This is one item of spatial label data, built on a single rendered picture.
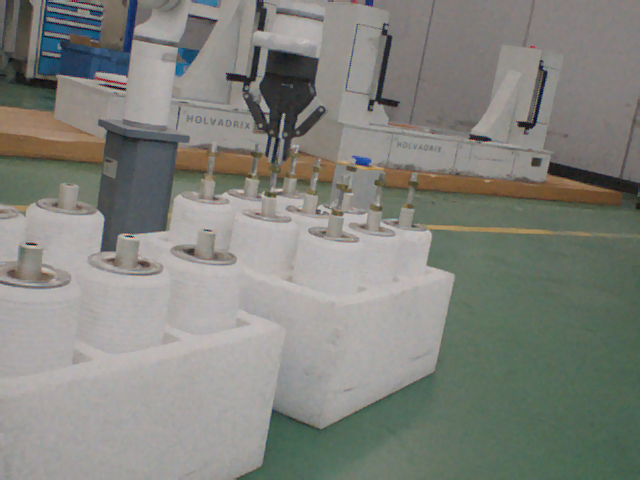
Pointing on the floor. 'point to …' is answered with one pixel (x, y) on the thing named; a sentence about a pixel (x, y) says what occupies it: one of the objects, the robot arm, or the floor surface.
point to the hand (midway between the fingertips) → (277, 150)
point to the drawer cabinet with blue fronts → (56, 15)
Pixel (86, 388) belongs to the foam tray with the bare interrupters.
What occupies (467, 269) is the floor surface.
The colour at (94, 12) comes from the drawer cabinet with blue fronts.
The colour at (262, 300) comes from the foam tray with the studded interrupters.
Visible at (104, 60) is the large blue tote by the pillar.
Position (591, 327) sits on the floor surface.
